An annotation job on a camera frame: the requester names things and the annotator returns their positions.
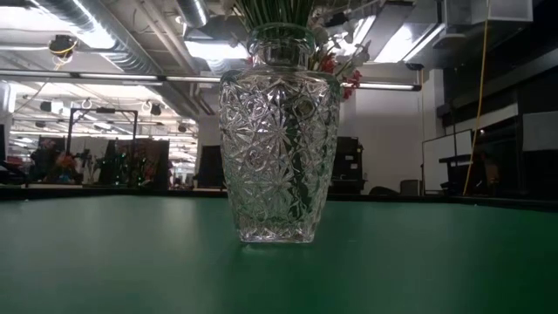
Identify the cut crystal glass vase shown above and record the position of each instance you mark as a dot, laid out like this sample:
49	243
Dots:
279	152

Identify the white artificial flower bunch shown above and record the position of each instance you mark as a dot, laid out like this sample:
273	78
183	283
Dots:
361	53

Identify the dark monitor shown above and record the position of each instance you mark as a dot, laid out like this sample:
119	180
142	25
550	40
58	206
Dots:
211	165

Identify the black cabinet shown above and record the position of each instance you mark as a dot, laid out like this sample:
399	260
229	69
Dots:
349	163

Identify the grey bin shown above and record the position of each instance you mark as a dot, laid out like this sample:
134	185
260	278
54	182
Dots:
410	187

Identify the whiteboard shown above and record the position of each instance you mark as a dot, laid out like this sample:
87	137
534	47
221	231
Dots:
444	152

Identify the green table mat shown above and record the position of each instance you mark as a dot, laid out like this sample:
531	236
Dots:
131	261

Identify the orange flower bouquet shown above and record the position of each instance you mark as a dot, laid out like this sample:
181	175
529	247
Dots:
65	162

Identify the person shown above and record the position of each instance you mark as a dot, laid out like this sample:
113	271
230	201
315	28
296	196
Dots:
42	160

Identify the round silver ceiling duct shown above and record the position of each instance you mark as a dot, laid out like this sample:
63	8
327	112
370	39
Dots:
194	13

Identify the silver spiral ceiling duct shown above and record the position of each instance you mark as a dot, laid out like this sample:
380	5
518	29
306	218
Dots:
109	35

